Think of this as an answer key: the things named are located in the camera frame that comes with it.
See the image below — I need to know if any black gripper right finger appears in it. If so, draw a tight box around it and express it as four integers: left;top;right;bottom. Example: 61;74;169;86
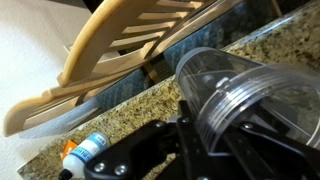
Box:
223;113;320;180

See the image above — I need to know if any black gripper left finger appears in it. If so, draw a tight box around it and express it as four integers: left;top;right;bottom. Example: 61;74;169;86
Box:
83;99;215;180

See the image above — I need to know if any clear plastic cup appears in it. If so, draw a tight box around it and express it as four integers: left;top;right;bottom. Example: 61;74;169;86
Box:
174;46;320;155

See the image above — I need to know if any white bottle blue label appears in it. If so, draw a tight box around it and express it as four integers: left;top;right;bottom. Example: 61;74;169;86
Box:
57;131;112;180

